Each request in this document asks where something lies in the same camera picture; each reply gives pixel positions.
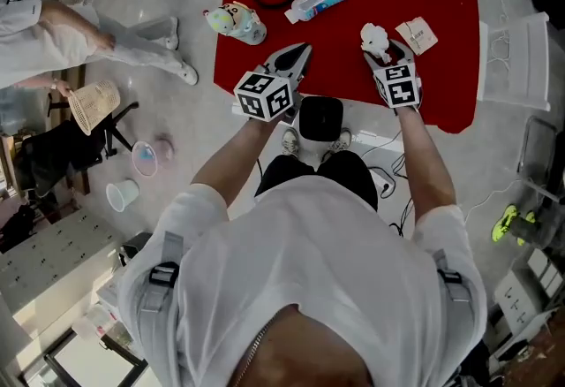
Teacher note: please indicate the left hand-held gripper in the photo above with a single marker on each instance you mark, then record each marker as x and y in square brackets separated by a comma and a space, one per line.
[265, 96]

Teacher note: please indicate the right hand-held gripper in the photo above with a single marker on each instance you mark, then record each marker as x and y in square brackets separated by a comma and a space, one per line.
[397, 87]

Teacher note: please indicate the white paper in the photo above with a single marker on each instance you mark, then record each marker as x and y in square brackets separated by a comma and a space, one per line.
[375, 40]

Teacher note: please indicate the beige paper card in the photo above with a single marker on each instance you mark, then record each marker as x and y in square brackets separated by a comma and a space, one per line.
[417, 36]

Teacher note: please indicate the black trash bin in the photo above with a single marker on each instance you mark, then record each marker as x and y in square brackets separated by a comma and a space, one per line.
[321, 118]

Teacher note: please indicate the blue labelled white bottle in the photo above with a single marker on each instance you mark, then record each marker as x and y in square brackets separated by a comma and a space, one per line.
[318, 0]

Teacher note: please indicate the person's right forearm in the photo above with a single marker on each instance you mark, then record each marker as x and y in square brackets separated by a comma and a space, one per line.
[424, 164]

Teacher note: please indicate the person's left forearm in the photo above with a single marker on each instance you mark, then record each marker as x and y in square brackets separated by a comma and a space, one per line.
[229, 160]

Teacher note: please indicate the red table cloth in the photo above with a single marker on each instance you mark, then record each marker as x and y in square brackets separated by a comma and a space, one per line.
[344, 45]

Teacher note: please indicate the cartoon plush water bottle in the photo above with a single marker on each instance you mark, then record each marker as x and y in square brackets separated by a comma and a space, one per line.
[236, 23]

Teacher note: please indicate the person's left grey sneaker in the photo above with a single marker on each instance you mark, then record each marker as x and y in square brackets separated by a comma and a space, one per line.
[290, 141]

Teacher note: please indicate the person's grey sneaker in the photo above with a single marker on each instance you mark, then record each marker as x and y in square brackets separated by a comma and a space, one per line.
[290, 141]
[342, 141]

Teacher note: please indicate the person's right grey sneaker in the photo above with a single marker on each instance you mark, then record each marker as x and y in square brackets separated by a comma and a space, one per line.
[342, 141]

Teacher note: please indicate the person's black shorts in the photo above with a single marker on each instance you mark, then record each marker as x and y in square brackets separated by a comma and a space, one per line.
[309, 175]

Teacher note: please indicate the white power strip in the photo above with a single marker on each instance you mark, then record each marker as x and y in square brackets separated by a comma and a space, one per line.
[381, 182]

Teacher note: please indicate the white slatted chair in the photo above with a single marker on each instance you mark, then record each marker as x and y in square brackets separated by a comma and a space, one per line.
[516, 62]

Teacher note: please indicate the pink mesh basket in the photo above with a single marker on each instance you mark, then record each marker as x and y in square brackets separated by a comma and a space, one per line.
[163, 149]

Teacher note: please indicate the blue plastic item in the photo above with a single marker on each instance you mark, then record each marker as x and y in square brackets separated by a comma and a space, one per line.
[145, 155]

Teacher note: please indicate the person's white t-shirt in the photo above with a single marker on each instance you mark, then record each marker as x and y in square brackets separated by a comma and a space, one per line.
[309, 252]

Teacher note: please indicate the neon yellow shoe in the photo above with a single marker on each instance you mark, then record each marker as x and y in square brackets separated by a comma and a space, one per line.
[527, 217]
[504, 224]

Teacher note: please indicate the pale green plastic basket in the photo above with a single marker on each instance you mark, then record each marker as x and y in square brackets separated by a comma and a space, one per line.
[123, 194]

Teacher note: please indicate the dark grey box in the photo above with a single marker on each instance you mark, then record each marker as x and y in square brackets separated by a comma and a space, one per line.
[137, 246]

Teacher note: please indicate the black office chair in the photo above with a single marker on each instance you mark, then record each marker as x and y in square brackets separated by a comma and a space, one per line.
[57, 151]

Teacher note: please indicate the white drawer unit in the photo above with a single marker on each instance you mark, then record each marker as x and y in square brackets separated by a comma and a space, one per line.
[521, 297]

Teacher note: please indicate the person's neck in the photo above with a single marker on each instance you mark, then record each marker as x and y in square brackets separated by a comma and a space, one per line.
[309, 350]

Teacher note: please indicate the white drawer cabinet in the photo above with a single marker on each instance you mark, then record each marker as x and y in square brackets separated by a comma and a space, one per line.
[53, 252]

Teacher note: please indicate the clear plastic jar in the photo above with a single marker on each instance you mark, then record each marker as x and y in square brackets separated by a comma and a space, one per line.
[90, 323]

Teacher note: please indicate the metal frame chair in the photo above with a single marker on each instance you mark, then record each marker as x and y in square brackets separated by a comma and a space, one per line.
[536, 146]

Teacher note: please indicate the black window frame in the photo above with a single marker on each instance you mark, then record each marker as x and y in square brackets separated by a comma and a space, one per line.
[132, 361]

